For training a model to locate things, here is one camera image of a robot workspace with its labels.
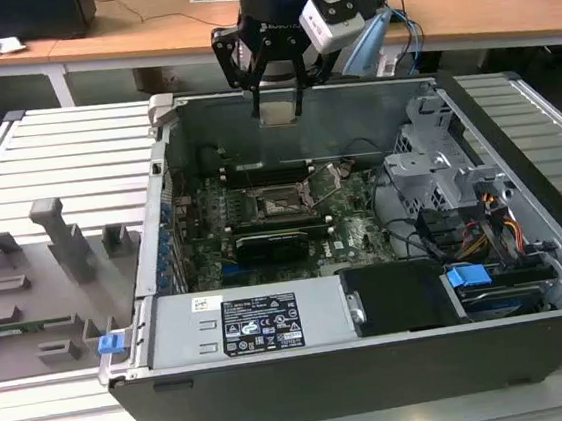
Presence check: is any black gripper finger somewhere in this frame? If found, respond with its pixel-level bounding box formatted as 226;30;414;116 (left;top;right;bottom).
209;20;272;123
288;57;326;118

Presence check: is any silver CPU plate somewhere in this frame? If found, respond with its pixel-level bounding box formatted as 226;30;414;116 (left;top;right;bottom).
258;98;299;128

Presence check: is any thin wire locking lever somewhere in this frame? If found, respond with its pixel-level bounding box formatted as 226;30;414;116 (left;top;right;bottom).
242;164;263;199

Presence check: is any black RAM slot row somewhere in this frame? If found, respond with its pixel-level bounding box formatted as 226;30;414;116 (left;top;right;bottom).
219;155;316;192
231;212;336;248

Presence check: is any brown cardboard box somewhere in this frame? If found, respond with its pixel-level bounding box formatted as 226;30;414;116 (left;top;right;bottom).
133;63;182;97

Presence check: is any silver metal drive cage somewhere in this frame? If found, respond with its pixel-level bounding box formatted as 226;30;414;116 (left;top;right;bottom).
377;83;519;221

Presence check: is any green motherboard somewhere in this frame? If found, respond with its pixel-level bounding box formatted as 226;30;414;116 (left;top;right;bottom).
171;153;400;293

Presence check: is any black graphics card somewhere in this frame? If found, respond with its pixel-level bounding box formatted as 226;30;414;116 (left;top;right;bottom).
232;227;313;270

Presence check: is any black computer box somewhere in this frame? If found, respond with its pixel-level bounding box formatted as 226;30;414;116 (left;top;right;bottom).
0;0;101;48

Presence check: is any black plastic shroud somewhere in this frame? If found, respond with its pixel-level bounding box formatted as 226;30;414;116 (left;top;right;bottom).
339;255;471;340

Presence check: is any hard disk in blue carrier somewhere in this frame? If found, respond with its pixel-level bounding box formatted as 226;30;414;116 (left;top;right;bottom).
445;254;554;325

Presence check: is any grey power supply unit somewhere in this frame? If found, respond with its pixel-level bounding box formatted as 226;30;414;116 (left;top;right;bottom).
141;275;363;371

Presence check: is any grey parts rack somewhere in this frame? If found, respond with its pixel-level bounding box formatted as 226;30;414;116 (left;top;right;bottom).
0;188;156;385

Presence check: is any blue case latch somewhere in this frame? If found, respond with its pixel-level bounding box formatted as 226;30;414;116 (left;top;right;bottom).
95;332;127;357

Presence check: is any black open PC case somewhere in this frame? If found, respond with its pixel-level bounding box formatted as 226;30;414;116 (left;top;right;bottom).
77;52;562;421

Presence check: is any green RAM stick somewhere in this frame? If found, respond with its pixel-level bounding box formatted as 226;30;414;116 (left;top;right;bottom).
0;315;74;336

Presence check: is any white wrist camera black mount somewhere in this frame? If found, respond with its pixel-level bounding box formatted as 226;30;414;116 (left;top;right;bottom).
296;0;386;59

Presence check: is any grey case latch handle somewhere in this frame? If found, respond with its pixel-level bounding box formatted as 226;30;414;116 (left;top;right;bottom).
146;93;178;131

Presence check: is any blue cable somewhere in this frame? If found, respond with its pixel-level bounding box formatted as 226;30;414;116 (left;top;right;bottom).
386;2;429;77

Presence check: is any coloured power wire bundle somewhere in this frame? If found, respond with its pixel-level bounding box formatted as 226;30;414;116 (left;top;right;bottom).
452;188;524;261

